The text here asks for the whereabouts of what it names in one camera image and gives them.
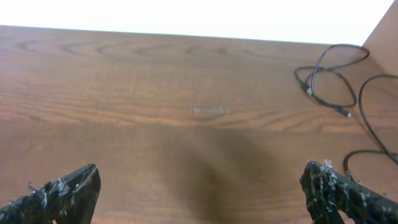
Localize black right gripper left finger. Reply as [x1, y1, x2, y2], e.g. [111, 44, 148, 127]
[1, 164, 101, 224]

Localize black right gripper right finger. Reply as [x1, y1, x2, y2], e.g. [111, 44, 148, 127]
[300, 161, 397, 224]

